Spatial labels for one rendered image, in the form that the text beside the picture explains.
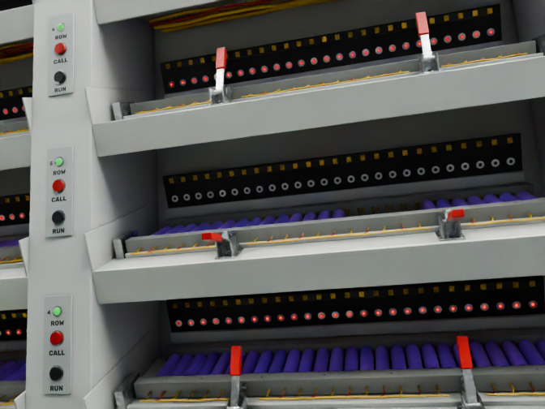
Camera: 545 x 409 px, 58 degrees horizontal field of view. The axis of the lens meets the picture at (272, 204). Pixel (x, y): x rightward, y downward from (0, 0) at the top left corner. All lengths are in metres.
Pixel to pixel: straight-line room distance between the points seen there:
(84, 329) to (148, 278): 0.10
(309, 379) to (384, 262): 0.18
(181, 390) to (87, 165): 0.32
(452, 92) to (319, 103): 0.16
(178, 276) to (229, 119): 0.21
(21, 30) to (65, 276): 0.38
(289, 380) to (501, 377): 0.25
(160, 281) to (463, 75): 0.44
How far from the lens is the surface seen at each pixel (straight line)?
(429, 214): 0.62
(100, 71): 0.77
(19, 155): 0.79
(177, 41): 0.95
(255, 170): 0.77
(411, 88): 0.62
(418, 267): 0.58
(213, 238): 0.55
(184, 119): 0.66
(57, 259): 0.71
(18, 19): 0.87
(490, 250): 0.59
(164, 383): 0.71
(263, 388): 0.67
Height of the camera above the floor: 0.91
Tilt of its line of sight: 10 degrees up
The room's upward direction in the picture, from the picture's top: 4 degrees counter-clockwise
